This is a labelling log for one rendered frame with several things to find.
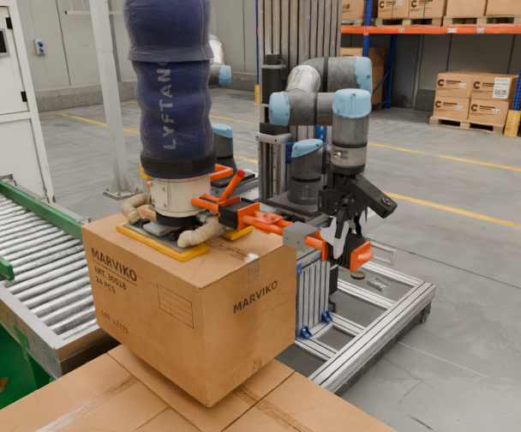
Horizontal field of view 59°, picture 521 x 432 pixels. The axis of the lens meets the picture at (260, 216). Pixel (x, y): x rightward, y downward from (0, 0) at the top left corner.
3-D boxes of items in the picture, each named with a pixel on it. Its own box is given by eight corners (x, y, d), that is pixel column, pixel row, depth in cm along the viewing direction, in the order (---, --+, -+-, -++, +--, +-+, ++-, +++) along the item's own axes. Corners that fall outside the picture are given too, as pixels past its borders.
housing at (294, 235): (281, 244, 116) (281, 228, 115) (297, 236, 121) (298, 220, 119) (303, 253, 112) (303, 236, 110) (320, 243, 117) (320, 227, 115)
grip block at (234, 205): (216, 224, 129) (215, 204, 127) (241, 213, 136) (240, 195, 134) (237, 231, 124) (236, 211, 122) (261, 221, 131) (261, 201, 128)
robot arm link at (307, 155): (292, 169, 188) (292, 136, 183) (326, 171, 186) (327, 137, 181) (289, 178, 177) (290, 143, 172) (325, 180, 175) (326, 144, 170)
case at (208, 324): (97, 326, 169) (80, 225, 154) (182, 283, 197) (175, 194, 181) (209, 409, 132) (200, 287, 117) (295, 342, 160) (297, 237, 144)
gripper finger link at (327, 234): (319, 252, 108) (329, 213, 107) (340, 261, 104) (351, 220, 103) (312, 252, 105) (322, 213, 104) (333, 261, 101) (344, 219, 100)
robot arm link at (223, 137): (234, 156, 208) (233, 126, 203) (204, 158, 207) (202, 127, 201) (233, 149, 219) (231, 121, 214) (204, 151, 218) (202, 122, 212)
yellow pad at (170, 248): (115, 230, 150) (113, 216, 148) (141, 221, 157) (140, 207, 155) (182, 263, 129) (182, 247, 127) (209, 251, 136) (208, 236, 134)
